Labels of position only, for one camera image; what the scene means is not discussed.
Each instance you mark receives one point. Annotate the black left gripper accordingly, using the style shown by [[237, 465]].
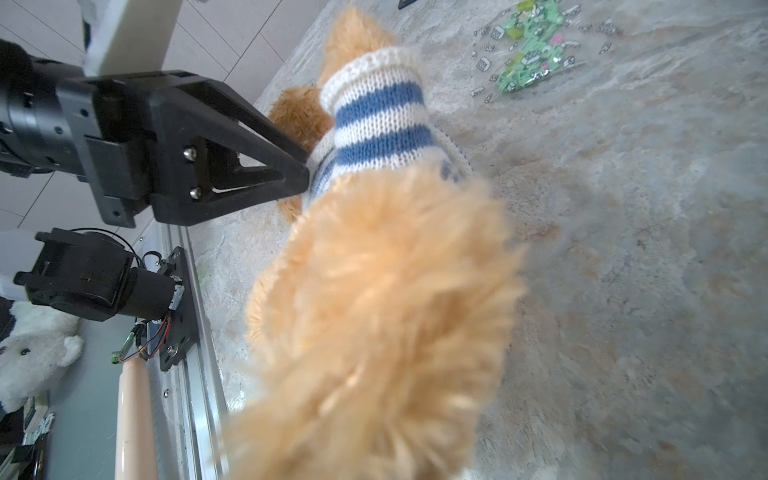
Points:
[[129, 133]]

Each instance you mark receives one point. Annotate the blue white striped sweater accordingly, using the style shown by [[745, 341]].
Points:
[[381, 121]]

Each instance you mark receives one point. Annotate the brown teddy bear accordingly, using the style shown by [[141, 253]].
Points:
[[380, 330]]

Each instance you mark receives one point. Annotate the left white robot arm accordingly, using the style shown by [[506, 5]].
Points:
[[55, 248]]

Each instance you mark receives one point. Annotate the left green circuit board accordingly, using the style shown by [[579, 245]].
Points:
[[131, 346]]

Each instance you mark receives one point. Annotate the white fluffy plush object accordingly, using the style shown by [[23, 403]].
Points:
[[38, 344]]

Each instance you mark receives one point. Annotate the green brick pattern plastic bag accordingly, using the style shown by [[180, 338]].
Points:
[[530, 42]]

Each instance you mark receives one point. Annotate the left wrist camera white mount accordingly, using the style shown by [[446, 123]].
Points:
[[127, 36]]

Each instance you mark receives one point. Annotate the aluminium mounting rail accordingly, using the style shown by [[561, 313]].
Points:
[[187, 400]]

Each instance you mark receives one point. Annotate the beige wooden handle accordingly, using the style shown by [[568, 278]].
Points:
[[135, 454]]

